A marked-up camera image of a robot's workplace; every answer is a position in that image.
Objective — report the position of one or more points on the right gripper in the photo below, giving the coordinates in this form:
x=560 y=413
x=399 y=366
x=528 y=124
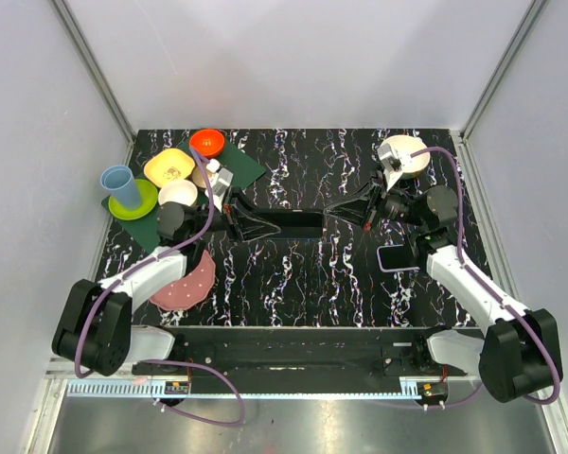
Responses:
x=363 y=209

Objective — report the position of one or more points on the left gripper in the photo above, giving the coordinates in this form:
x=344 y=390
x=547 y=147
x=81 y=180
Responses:
x=230 y=216

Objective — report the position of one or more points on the black phone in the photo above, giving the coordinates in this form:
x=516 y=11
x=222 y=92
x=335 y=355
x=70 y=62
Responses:
x=292 y=224

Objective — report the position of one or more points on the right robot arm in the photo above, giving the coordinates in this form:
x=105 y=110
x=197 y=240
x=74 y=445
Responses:
x=519 y=355

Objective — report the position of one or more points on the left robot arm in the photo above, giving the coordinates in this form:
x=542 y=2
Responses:
x=95 y=329

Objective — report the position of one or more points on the phone in lilac case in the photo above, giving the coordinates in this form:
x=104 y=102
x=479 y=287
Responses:
x=395 y=258

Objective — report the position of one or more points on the bronze metal bowl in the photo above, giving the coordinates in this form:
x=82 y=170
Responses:
x=197 y=176

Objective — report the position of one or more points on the small white bowl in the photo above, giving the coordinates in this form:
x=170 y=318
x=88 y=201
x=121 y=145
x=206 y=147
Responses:
x=184 y=192

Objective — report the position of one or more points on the red bowl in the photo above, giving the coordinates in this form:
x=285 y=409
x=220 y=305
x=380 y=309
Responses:
x=208 y=142

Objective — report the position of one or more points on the pink dotted plate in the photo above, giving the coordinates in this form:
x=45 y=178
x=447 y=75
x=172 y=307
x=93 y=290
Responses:
x=190 y=290

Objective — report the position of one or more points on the yellow square plate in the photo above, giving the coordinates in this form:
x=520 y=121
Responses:
x=169 y=165

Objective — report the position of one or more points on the lime green plate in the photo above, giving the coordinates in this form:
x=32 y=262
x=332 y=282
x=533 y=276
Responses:
x=149 y=194

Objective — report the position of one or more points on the blue cup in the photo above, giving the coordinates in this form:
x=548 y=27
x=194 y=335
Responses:
x=121 y=184

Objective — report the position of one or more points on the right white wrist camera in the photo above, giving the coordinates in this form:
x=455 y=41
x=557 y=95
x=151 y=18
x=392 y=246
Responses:
x=395 y=164

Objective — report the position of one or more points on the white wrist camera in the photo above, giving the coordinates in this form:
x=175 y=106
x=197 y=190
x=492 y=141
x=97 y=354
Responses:
x=220 y=179
x=395 y=164

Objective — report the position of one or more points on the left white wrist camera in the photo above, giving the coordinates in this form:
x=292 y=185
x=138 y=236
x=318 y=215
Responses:
x=220 y=179

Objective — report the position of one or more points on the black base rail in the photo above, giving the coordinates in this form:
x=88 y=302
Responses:
x=290 y=361

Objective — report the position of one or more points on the right aluminium frame post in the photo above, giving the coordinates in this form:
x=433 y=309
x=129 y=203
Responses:
x=521 y=34

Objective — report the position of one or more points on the aluminium frame post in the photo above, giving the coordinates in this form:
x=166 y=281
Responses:
x=521 y=34
x=72 y=28

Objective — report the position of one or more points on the left aluminium frame post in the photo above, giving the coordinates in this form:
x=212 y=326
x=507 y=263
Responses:
x=72 y=28

